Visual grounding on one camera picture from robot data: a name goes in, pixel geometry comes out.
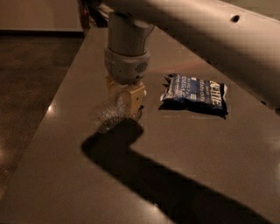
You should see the blue kettle chips bag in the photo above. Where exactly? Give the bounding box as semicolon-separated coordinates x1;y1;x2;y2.
160;73;228;117

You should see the clear plastic water bottle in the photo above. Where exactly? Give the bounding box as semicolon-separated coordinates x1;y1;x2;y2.
89;94;142;134

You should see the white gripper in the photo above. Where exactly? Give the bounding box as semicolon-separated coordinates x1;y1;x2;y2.
105;47;151;117

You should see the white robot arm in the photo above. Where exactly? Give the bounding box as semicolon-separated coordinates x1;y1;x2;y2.
81;0;280;111

